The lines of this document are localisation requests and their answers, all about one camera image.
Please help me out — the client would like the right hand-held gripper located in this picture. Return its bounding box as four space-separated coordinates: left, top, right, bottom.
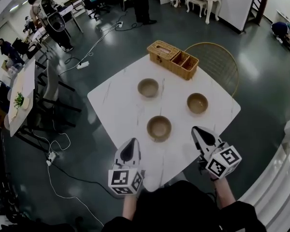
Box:
191 126 243 181

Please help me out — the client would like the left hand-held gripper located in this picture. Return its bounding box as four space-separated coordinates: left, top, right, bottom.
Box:
108 138 145 199

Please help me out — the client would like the beige ceramic bowl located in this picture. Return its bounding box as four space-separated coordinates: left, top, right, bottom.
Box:
186 92 209 116
146 115 172 143
137 78 160 98

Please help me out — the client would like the person's right forearm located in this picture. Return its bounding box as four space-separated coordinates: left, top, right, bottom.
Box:
210 176 238 210

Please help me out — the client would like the person's left forearm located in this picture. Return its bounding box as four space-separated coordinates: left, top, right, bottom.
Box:
122 194 140 221

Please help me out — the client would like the person's black clothing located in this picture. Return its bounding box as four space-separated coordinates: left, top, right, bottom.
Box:
101 180 266 232

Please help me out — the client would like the woven wicker basket box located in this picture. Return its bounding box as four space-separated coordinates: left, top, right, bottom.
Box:
146 40 200 81

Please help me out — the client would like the grey dining chair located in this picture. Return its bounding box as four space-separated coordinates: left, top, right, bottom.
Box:
36 59 82 128

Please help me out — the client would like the green potted plant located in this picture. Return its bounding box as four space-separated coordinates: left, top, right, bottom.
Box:
14 92 30 110

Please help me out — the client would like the white side table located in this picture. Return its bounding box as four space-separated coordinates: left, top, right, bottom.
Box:
8 58 36 137

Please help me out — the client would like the white ornate stool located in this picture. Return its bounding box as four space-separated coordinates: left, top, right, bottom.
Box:
186 0 207 18

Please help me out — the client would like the black office chair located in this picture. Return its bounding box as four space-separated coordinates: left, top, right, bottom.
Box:
73 0 111 19

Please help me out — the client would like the black floor cable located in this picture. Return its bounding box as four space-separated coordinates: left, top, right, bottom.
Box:
52 162 112 186

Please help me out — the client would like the white floor cable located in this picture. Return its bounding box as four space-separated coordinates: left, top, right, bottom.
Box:
47 164 104 227
59 25 119 76

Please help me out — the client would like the gold wire chair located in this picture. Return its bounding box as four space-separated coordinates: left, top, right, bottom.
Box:
185 42 239 99

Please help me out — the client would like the wooden staircase with black rail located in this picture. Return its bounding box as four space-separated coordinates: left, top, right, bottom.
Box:
250 0 270 26

